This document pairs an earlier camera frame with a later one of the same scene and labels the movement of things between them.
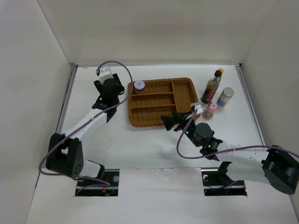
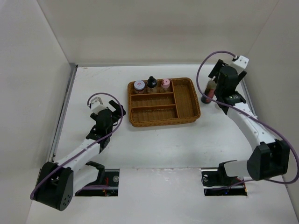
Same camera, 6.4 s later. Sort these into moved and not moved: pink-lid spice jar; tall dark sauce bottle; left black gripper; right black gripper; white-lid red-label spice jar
Moved: left black gripper; pink-lid spice jar; right black gripper
Not moved: tall dark sauce bottle; white-lid red-label spice jar
